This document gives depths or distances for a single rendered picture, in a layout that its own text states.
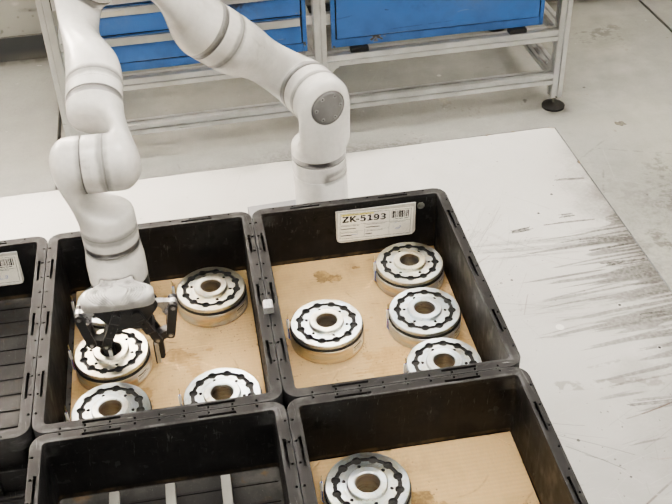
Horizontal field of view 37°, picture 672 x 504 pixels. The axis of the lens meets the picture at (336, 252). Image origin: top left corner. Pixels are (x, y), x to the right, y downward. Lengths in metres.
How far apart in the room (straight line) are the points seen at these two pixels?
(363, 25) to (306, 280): 1.88
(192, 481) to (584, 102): 2.71
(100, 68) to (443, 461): 0.64
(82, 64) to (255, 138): 2.24
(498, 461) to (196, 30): 0.72
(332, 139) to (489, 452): 0.61
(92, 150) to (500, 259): 0.85
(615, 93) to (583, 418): 2.40
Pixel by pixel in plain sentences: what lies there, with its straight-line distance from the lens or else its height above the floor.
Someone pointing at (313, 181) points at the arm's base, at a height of 0.87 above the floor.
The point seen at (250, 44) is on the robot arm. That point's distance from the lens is 1.52.
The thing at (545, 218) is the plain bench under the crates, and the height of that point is 0.70.
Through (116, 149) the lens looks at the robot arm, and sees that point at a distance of 1.20.
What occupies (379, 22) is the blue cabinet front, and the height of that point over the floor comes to 0.39.
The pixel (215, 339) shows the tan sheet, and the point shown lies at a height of 0.83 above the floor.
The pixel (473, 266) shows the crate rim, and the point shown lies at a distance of 1.43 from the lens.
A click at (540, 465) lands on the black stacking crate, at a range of 1.23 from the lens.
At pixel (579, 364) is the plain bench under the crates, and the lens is 1.62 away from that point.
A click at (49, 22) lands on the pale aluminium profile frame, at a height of 0.52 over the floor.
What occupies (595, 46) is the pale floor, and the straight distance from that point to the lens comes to 4.14.
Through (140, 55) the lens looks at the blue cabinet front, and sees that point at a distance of 3.29.
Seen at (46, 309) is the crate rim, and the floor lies 0.93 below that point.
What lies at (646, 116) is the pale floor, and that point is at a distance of 3.70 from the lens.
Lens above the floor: 1.81
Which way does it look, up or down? 38 degrees down
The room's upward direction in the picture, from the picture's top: 2 degrees counter-clockwise
